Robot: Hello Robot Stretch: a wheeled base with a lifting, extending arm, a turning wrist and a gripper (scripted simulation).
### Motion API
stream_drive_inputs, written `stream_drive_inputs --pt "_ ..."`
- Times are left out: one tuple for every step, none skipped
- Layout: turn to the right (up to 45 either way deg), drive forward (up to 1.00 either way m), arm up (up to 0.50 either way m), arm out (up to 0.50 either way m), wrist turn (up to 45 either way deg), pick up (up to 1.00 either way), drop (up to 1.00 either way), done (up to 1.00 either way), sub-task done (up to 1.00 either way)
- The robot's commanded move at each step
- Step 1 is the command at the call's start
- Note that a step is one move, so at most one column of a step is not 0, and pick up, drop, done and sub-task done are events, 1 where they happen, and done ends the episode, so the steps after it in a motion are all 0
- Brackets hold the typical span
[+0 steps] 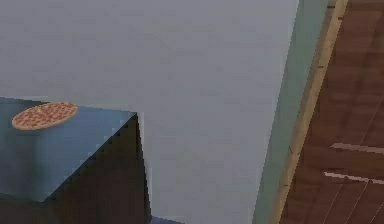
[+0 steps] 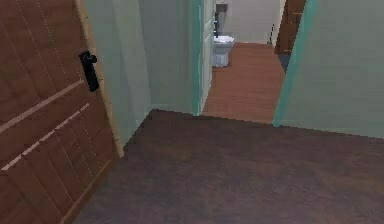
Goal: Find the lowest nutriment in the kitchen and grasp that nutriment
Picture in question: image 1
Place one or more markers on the dark cabinet with blue-grey top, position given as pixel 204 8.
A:
pixel 66 166

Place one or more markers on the round pepperoni pizza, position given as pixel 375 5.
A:
pixel 44 115

